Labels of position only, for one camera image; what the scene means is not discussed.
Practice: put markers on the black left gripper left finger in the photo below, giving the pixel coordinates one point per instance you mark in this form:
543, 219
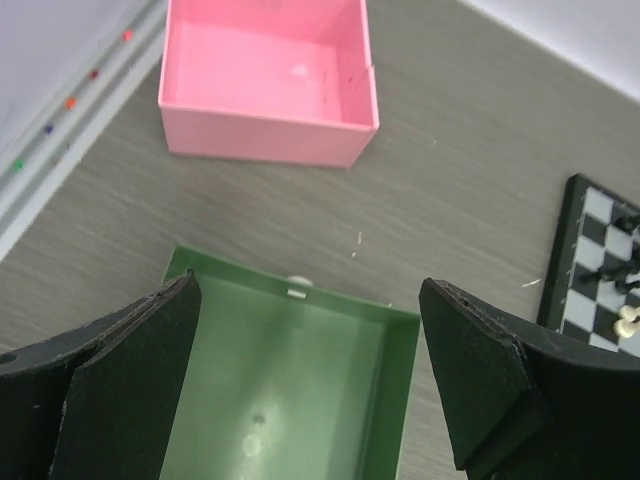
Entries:
99, 401

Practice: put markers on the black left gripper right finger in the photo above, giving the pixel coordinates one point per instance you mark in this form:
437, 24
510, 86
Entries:
524, 402

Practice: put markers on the black white chessboard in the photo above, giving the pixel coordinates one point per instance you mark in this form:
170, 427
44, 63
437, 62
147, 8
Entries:
592, 238

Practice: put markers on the green plastic tray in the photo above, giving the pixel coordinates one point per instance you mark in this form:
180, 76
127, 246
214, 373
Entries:
288, 381

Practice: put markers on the pink plastic box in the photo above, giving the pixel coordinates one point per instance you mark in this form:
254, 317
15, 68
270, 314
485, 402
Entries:
276, 81

